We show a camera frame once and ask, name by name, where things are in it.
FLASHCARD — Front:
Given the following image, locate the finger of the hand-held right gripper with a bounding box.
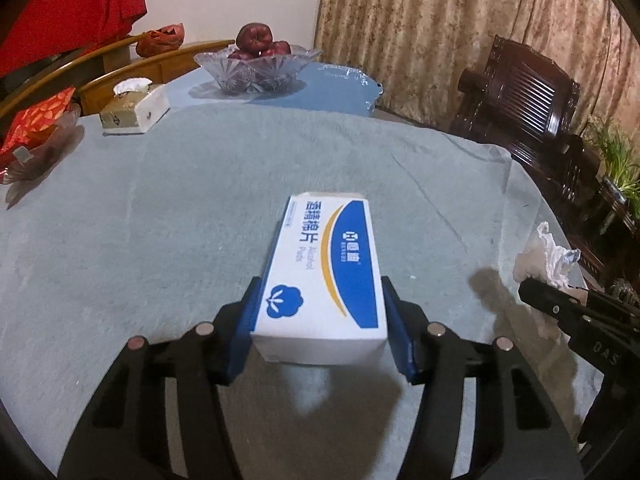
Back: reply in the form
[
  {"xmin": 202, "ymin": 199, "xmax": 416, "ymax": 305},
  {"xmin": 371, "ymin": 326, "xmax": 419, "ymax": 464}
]
[
  {"xmin": 570, "ymin": 285, "xmax": 640, "ymax": 312},
  {"xmin": 518, "ymin": 277, "xmax": 587, "ymax": 335}
]

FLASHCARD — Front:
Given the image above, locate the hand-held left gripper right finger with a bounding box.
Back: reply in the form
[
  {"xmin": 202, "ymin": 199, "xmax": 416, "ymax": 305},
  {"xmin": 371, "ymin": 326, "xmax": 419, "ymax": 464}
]
[{"xmin": 381, "ymin": 276, "xmax": 586, "ymax": 480}]

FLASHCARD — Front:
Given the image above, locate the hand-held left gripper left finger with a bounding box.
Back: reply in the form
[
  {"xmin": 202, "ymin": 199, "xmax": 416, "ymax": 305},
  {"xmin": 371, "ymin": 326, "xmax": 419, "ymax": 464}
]
[{"xmin": 57, "ymin": 276, "xmax": 266, "ymax": 480}]

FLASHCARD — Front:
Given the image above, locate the white tissue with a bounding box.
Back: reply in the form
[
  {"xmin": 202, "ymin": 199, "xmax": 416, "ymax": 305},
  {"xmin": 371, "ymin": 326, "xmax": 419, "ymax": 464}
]
[{"xmin": 513, "ymin": 221, "xmax": 582, "ymax": 292}]

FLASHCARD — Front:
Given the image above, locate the white and blue cardboard box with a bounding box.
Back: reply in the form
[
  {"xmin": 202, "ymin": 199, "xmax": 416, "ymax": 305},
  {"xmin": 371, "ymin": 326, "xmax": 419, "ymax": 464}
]
[{"xmin": 250, "ymin": 191, "xmax": 389, "ymax": 366}]

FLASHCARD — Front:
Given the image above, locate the dark wooden side table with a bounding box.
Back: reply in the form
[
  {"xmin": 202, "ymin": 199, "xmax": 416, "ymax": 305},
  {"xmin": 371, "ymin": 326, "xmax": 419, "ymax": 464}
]
[{"xmin": 589, "ymin": 170, "xmax": 640, "ymax": 281}]

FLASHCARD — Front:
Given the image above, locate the grey towel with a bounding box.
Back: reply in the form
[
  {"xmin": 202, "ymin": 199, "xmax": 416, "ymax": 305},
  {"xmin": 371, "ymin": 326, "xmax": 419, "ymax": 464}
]
[{"xmin": 0, "ymin": 105, "xmax": 592, "ymax": 480}]

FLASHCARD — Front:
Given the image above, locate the green potted plant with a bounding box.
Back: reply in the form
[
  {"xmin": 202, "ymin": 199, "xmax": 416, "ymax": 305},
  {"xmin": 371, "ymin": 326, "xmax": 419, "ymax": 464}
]
[{"xmin": 582, "ymin": 115, "xmax": 640, "ymax": 196}]

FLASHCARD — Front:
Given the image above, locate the wide dark wooden armchair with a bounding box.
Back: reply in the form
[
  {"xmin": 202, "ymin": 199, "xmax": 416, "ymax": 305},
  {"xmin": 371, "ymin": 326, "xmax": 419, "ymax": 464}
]
[{"xmin": 450, "ymin": 35, "xmax": 602, "ymax": 197}]

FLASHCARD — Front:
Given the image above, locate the tissue box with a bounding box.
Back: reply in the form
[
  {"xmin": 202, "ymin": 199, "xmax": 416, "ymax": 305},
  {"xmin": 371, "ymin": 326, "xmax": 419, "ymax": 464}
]
[{"xmin": 99, "ymin": 77, "xmax": 171, "ymax": 135}]

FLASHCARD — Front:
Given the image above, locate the clear glass fruit bowl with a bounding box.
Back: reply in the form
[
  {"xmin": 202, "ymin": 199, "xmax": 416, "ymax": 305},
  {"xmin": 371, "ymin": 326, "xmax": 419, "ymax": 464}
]
[{"xmin": 193, "ymin": 44, "xmax": 324, "ymax": 96}]

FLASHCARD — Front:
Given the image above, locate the blue tablecloth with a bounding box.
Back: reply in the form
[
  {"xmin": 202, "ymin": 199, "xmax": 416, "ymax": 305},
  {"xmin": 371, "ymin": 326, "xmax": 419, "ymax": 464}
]
[{"xmin": 165, "ymin": 62, "xmax": 385, "ymax": 120}]

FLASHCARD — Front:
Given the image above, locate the red patterned packet in dish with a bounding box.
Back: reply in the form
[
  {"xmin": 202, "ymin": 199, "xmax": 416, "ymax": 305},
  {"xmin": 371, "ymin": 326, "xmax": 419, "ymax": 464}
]
[{"xmin": 0, "ymin": 102, "xmax": 84, "ymax": 184}]

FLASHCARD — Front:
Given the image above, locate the wooden chair with curved back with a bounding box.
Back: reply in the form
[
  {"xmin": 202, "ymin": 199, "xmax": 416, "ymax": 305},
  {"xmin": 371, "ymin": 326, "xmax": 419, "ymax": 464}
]
[
  {"xmin": 0, "ymin": 34, "xmax": 152, "ymax": 117},
  {"xmin": 79, "ymin": 40, "xmax": 237, "ymax": 116}
]

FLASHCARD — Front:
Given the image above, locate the orange plastic bag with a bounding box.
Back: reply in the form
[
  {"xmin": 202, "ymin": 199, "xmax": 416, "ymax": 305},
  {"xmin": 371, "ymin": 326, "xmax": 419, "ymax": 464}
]
[{"xmin": 136, "ymin": 23, "xmax": 185, "ymax": 58}]

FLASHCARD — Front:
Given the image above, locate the beige patterned curtain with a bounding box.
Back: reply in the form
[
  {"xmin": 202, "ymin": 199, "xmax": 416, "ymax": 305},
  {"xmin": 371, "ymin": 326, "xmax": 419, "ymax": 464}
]
[{"xmin": 314, "ymin": 0, "xmax": 640, "ymax": 171}]

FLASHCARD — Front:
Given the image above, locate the red cloth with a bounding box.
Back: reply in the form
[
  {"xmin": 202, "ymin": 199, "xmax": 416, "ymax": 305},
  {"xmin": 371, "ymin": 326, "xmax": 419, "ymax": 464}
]
[{"xmin": 0, "ymin": 0, "xmax": 147, "ymax": 79}]

